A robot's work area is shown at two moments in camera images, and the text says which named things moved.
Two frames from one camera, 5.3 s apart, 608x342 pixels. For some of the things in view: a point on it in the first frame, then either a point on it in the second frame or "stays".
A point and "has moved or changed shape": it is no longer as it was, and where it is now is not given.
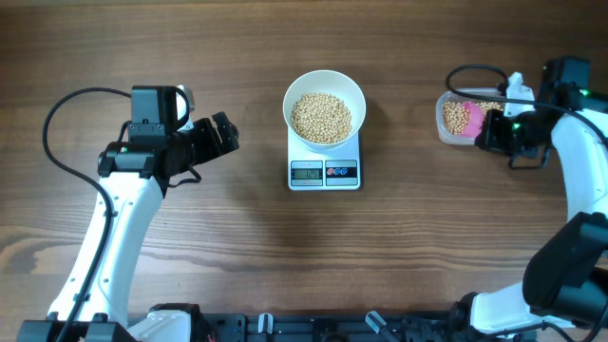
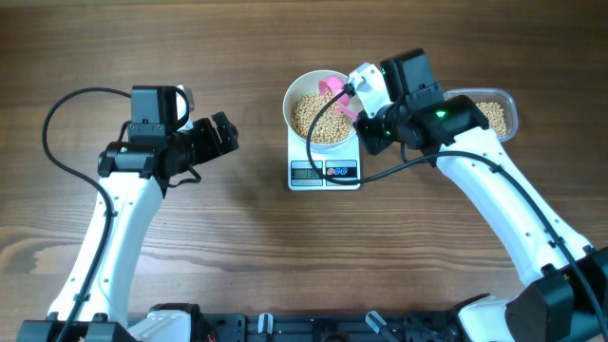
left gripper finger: x=227 y=131 stays
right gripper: x=489 y=136 -> x=372 y=142
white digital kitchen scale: x=336 y=168 stays
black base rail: x=262 y=327 stays
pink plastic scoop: x=475 y=121 has moved or changed shape
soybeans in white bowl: x=321 y=118 stays
